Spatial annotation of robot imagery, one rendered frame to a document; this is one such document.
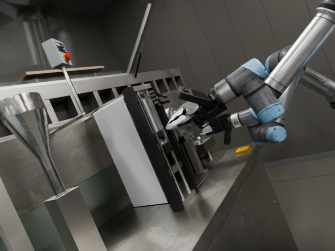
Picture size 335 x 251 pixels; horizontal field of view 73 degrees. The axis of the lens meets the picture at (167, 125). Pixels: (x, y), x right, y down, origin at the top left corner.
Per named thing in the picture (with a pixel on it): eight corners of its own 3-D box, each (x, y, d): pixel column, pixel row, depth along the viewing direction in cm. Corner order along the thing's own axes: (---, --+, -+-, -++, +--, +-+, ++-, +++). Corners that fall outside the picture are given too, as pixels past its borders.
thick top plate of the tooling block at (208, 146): (206, 152, 139) (203, 143, 139) (159, 165, 163) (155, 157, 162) (216, 144, 152) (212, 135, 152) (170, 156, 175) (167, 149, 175)
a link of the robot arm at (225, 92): (229, 86, 67) (220, 73, 73) (216, 95, 69) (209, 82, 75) (240, 101, 72) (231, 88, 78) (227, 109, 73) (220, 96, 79)
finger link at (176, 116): (174, 135, 83) (194, 121, 80) (164, 126, 79) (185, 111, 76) (173, 129, 85) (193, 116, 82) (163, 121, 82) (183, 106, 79)
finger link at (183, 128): (175, 141, 80) (196, 127, 77) (165, 132, 77) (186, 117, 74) (174, 135, 83) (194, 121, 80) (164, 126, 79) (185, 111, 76)
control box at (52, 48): (66, 61, 84) (55, 35, 83) (51, 68, 85) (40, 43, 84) (76, 63, 91) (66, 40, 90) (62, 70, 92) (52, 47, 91)
